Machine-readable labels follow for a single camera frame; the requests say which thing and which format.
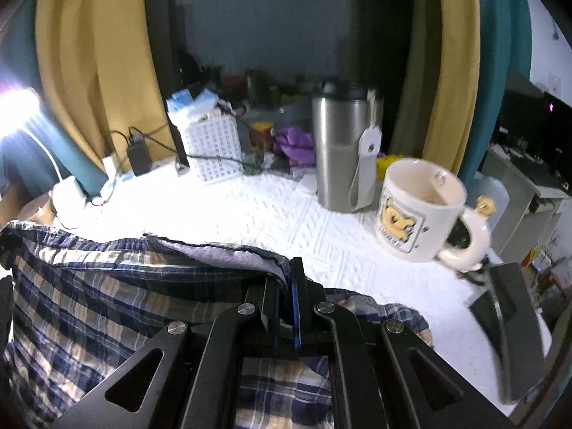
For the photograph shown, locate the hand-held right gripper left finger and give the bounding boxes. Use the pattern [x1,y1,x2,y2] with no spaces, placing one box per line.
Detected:
[49,272,287,429]

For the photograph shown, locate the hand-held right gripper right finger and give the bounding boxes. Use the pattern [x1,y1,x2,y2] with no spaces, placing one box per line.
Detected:
[290,257,519,429]

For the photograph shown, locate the blue yellow plaid shirt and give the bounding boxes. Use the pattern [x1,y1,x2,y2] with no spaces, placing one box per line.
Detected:
[0,220,434,429]

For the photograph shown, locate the white textured tablecloth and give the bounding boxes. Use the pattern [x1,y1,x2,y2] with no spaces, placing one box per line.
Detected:
[45,161,555,416]

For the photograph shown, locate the white printed mug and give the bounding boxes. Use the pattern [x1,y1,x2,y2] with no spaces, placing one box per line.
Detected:
[375,158,497,273]

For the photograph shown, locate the purple cloth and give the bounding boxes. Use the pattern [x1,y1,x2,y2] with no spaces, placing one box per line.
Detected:
[273,126,316,166]

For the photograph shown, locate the stainless steel tumbler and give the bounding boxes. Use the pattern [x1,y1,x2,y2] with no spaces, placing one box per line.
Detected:
[311,79,385,214]

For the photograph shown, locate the small yellow object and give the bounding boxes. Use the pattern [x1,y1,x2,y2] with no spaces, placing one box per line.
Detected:
[375,154,403,182]

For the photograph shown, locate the white lattice basket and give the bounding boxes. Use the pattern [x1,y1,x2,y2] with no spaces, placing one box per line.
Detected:
[179,114,245,182]

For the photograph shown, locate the red yellow can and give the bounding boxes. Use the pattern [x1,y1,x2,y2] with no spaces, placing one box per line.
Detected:
[250,120,276,151]

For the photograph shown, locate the black power adapter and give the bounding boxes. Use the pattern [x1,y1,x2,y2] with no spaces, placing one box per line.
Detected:
[127,139,153,176]

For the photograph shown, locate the black flat device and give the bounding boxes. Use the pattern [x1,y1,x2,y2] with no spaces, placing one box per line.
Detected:
[467,261,548,405]

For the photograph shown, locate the blue tissue packs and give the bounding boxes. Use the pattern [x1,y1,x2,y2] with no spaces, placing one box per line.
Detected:
[166,89,224,128]

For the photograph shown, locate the white desk lamp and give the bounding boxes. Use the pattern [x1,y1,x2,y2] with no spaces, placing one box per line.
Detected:
[0,76,91,211]

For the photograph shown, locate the teal curtain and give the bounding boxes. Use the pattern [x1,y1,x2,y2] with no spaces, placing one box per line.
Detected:
[460,0,532,180]
[0,9,109,198]

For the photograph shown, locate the white cabinet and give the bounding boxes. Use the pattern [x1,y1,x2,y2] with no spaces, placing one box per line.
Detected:
[485,143,572,256]

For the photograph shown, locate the cardboard box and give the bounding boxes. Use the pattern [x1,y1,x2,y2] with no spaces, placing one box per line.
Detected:
[0,183,57,230]

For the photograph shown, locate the yellow curtain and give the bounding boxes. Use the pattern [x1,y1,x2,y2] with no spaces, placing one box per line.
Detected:
[389,0,482,176]
[35,0,179,175]

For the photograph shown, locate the black monitor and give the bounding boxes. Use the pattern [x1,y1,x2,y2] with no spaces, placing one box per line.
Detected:
[498,85,572,179]

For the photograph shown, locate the white power strip with cables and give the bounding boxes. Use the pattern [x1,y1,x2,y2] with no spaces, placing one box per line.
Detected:
[109,126,255,175]

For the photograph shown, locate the white tag strap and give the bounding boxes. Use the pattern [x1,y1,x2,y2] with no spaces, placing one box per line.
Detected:
[351,89,381,209]

